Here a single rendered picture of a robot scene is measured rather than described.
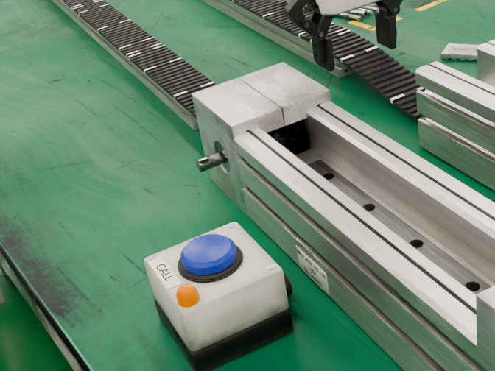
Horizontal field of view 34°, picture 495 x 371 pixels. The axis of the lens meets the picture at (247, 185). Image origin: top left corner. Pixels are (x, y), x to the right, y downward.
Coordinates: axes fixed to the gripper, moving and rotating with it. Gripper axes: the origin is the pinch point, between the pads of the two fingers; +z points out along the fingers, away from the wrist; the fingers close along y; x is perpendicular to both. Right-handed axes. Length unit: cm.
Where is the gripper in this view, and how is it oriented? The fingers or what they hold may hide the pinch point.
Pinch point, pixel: (356, 46)
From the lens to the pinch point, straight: 96.1
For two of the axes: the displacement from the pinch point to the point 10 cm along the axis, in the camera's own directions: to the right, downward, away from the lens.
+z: 1.5, 8.5, 5.1
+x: 4.4, 4.1, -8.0
